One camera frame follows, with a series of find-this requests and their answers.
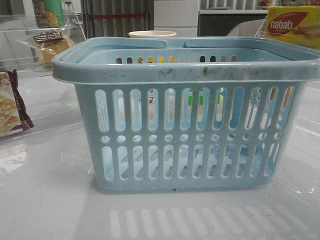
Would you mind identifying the bread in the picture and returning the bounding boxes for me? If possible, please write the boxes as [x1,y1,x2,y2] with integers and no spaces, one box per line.
[16,27,74,71]

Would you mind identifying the light blue plastic basket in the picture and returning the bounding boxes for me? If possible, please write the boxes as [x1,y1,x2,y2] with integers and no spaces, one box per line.
[51,36,320,191]

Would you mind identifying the yellow popcorn paper cup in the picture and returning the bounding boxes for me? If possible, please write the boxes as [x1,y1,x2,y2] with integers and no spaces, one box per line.
[128,30,177,38]

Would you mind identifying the white refrigerator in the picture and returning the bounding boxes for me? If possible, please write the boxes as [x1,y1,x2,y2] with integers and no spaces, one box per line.
[153,0,200,37]

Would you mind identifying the dark kitchen counter cabinet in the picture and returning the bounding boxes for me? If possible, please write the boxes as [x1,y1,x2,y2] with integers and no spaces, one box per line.
[197,10,267,37]

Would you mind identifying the clear acrylic tiered shelf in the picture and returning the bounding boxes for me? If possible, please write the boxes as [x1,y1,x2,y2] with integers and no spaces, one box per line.
[0,10,86,139]

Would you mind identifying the brown cracker snack packet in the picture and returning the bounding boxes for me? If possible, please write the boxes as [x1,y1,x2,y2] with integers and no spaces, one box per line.
[0,70,34,138]

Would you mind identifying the green cartoon bottle rear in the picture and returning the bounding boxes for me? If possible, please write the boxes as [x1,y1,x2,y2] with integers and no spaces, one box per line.
[32,0,65,28]

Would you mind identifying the plate of fruit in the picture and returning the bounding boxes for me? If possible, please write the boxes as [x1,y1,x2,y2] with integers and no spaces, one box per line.
[258,0,273,8]

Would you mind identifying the clear acrylic shelf right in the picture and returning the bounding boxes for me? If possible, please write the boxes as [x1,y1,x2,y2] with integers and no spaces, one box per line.
[255,12,320,135]

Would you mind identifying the yellow nabati wafer box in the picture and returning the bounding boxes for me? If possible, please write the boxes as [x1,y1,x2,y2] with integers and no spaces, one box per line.
[263,5,320,50]

